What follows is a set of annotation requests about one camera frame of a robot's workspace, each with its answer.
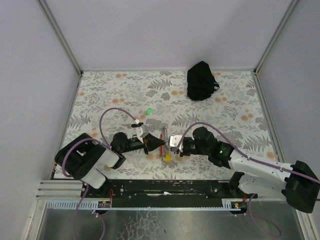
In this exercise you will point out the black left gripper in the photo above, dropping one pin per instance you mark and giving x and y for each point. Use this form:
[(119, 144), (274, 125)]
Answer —
[(145, 145)]

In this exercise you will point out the red-handled metal key organizer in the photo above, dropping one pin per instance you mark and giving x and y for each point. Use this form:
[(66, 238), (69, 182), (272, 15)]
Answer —
[(163, 137)]

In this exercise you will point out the green key tag with key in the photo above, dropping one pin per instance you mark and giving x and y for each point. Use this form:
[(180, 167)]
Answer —
[(148, 111)]

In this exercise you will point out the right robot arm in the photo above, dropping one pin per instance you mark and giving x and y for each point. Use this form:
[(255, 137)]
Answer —
[(295, 183)]

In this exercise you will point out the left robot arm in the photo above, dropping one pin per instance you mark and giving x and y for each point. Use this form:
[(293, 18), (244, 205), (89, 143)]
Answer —
[(78, 159)]

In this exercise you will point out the black folded cloth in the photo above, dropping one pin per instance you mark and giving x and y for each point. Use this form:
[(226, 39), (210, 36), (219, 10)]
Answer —
[(201, 84)]

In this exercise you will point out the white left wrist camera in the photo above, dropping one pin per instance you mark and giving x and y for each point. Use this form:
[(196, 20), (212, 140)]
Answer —
[(142, 131)]

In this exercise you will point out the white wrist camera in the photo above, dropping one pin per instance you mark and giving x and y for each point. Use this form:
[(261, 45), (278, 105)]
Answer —
[(174, 143), (142, 131)]

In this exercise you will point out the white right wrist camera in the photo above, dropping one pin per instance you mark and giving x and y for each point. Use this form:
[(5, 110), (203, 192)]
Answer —
[(174, 143)]

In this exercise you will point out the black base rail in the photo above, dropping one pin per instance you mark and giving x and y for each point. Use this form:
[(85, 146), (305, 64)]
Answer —
[(177, 192)]

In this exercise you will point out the white slotted cable duct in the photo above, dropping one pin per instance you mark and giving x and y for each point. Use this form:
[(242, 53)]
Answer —
[(104, 205)]

